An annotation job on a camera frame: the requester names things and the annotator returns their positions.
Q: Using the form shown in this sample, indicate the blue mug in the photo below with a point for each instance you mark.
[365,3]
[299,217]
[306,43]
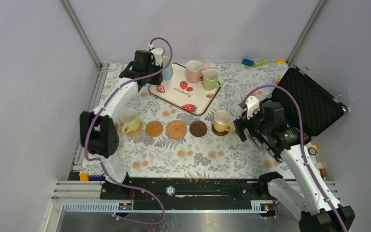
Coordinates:
[168,72]

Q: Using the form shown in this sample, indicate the green toy brick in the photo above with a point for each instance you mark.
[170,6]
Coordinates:
[260,63]

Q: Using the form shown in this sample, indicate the yellow mug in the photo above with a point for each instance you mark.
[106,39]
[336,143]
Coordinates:
[223,121]

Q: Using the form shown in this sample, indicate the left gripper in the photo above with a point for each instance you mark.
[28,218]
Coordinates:
[158,80]

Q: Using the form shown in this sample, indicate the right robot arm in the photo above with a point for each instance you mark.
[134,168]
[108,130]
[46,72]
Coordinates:
[316,209]

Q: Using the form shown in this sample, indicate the tan woven coaster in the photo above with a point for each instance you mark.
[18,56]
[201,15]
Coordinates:
[136,132]

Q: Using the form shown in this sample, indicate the small dark wooden coaster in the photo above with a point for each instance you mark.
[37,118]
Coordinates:
[198,128]

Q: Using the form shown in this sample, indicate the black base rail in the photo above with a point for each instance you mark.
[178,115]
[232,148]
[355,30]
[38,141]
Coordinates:
[190,193]

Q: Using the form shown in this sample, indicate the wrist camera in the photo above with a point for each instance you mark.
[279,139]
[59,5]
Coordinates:
[251,103]
[157,53]

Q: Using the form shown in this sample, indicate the black poker chip case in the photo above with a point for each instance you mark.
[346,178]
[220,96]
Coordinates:
[308,106]

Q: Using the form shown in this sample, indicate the dark wooden coaster under mug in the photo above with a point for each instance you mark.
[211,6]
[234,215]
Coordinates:
[218,133]

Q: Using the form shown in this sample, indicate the loose poker chip right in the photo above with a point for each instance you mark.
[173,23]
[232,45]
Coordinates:
[312,151]

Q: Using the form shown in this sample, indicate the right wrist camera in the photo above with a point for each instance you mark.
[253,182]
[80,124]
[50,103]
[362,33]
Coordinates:
[251,103]

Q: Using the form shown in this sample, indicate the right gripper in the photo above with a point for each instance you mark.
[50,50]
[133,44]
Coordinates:
[240,124]

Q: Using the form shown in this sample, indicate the floral tablecloth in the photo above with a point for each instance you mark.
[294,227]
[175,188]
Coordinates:
[207,156]

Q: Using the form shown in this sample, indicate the green mug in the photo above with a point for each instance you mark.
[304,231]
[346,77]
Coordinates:
[211,80]

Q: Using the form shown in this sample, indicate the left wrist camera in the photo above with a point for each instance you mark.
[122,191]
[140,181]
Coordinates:
[157,53]

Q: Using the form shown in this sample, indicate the white poker chip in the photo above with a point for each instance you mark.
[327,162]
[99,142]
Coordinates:
[170,190]

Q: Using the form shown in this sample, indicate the strawberry print tray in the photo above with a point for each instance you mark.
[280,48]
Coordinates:
[190,97]

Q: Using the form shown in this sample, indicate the pink mug back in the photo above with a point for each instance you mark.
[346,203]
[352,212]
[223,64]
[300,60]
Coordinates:
[194,69]

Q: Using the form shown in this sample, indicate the yellow toy brick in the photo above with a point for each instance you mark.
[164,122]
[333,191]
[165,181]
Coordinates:
[281,61]

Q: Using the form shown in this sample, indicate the blue toy brick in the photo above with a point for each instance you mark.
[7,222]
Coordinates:
[248,62]

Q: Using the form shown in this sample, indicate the woven rattan coaster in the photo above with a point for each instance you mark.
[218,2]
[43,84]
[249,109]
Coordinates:
[176,130]

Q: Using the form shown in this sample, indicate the yellow-green mug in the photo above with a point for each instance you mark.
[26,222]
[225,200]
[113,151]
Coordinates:
[129,118]

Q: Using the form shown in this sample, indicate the light bamboo coaster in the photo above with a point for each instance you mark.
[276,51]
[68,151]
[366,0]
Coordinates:
[154,129]

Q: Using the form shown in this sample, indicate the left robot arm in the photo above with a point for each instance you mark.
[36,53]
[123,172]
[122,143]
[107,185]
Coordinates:
[98,135]

